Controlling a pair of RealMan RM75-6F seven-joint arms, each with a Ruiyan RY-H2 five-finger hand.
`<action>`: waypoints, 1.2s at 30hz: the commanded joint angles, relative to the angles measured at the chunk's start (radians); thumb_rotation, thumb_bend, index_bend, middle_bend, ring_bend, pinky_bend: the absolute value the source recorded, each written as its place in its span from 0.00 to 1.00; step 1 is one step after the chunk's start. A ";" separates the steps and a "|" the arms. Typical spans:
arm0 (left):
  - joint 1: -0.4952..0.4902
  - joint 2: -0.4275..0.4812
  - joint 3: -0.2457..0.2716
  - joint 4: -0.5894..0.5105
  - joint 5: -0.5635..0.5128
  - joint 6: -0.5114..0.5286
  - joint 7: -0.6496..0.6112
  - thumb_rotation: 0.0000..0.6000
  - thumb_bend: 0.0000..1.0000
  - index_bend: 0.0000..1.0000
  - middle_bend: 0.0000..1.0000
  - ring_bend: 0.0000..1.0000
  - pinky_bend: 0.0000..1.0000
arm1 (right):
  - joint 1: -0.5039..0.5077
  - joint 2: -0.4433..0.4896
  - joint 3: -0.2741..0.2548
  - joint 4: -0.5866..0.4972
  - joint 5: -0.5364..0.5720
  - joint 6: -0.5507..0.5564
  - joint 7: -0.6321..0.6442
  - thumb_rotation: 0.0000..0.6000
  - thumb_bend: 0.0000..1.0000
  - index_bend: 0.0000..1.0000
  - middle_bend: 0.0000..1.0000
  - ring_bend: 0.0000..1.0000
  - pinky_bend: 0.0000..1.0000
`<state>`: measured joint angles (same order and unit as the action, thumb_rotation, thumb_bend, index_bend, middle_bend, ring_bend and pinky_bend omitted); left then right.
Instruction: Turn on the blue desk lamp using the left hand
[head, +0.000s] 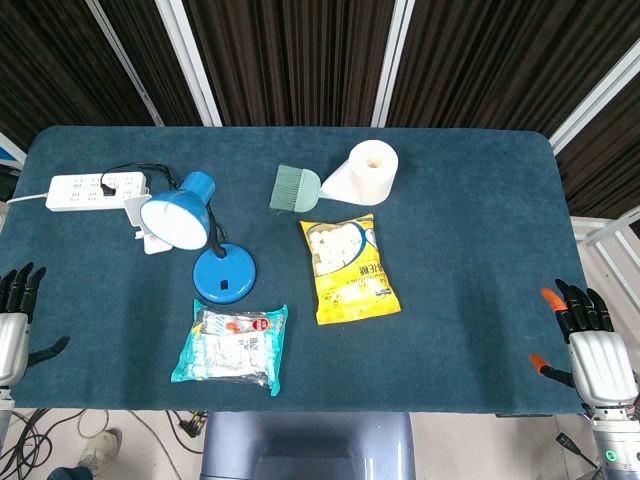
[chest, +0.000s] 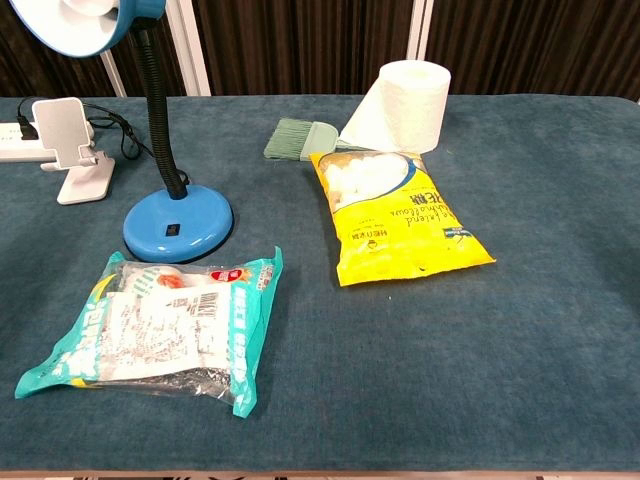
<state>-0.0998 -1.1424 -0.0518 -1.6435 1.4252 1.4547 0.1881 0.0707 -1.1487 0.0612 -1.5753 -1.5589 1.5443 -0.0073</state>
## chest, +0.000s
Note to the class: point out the yellow marshmallow bag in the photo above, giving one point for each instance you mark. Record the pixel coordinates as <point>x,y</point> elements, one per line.
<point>395,225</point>

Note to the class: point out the dark pleated curtain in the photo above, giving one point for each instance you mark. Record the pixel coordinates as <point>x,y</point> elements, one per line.
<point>310,45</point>

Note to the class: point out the green bristle brush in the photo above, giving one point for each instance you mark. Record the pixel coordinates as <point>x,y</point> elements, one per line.
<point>295,140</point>

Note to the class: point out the white phone stand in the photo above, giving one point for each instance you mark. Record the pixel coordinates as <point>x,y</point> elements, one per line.
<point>62,130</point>

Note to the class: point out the white frame post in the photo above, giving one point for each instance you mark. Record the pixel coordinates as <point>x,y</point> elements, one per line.
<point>190,50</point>
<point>114,75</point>
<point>419,30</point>

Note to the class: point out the white toilet paper roll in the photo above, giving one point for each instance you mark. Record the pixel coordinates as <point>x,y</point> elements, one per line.
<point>407,107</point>

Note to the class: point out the white power strip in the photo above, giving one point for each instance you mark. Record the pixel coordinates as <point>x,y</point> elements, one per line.
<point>12,145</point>

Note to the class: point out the blue velvet tablecloth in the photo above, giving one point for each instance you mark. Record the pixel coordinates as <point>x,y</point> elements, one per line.
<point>400,350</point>

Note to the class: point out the blue desk lamp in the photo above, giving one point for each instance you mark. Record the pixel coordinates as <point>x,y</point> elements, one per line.
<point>175,220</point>

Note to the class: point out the teal snack bag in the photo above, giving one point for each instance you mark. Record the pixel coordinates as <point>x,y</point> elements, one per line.
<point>160,330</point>

